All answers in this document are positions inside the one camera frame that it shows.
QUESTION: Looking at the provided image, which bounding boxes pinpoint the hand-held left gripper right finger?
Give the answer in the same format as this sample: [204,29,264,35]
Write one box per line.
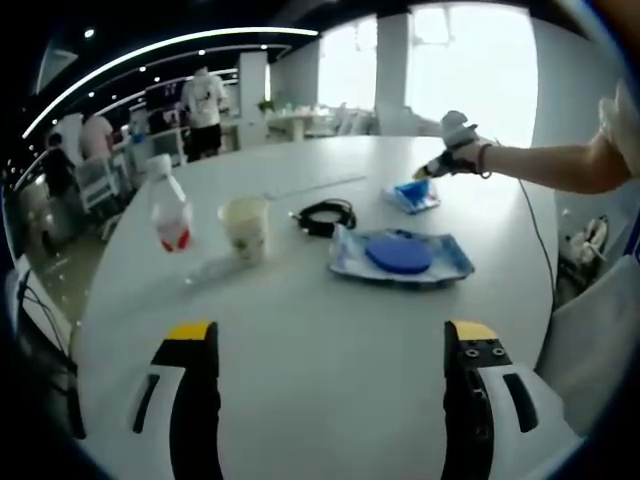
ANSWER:
[443,319,584,480]

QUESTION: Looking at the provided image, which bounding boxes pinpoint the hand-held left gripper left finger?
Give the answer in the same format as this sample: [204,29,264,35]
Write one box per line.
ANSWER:
[112,319,224,480]

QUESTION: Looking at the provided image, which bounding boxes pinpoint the blue wipes packet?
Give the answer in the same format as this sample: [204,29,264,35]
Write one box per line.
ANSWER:
[380,178,443,216]

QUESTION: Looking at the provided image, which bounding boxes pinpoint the clear packet with blue puff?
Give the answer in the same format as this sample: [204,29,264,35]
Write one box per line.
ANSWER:
[328,224,477,292]

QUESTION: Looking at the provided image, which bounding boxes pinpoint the white paper cup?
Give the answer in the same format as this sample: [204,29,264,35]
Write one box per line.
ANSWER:
[217,195,272,264]

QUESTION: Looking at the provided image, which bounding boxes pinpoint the clear plastic bottle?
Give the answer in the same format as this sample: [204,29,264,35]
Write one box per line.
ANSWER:
[146,153,196,254]

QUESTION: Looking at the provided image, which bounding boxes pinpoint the white tabletop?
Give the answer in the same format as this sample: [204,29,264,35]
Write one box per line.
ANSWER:
[74,134,562,480]

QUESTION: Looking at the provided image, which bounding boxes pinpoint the person's right hand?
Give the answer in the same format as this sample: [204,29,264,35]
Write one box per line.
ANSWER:
[451,140,486,176]

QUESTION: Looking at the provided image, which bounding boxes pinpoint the grey chair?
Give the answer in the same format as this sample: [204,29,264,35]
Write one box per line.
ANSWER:
[533,253,640,437]

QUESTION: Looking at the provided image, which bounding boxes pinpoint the white sleeve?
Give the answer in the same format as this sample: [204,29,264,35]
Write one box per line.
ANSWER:
[596,81,640,177]

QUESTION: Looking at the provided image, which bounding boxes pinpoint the white bundle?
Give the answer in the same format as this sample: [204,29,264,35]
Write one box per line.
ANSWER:
[569,214,612,267]

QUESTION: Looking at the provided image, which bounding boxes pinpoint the white mesh chair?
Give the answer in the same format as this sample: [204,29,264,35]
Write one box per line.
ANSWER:
[74,154,122,212]

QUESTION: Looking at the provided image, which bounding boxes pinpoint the curved ceiling light strip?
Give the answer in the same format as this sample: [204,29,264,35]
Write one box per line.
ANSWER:
[21,26,321,139]

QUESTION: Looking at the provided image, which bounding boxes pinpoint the black cable bundle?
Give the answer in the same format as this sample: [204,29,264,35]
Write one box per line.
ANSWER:
[14,269,87,442]

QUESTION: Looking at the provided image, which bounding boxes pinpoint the thin grey cable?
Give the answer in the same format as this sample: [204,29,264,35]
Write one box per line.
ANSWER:
[516,176,557,312]

